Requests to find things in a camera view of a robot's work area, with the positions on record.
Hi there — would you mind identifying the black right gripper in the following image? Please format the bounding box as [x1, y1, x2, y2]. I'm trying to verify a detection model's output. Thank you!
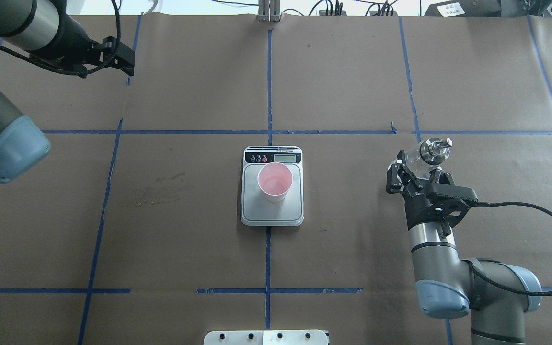
[386, 161, 454, 230]

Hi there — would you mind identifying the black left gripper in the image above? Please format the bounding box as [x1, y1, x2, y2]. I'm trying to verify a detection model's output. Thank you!
[51, 12, 135, 78]

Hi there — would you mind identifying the clear glass sauce bottle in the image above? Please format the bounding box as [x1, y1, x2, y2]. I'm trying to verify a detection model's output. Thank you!
[395, 138, 453, 178]

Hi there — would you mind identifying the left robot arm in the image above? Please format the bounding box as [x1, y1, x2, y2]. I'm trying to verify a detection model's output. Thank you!
[0, 0, 135, 184]

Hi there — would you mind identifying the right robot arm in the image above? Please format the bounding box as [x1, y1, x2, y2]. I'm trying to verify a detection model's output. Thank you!
[386, 159, 541, 345]

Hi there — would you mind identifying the silver electronic kitchen scale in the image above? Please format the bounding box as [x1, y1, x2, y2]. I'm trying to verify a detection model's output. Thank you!
[240, 146, 304, 227]

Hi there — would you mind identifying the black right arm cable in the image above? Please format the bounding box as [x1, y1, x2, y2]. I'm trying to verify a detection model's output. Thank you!
[463, 201, 552, 297]

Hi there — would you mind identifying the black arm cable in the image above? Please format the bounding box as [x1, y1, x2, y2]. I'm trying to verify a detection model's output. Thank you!
[463, 201, 552, 297]
[0, 0, 122, 76]

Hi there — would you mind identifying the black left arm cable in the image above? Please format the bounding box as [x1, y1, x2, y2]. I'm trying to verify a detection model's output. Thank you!
[0, 0, 122, 76]

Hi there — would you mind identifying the aluminium frame post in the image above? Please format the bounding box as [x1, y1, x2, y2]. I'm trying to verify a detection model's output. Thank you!
[257, 0, 282, 23]

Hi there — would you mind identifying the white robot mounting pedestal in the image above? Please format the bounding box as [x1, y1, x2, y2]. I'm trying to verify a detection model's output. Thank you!
[203, 329, 331, 345]

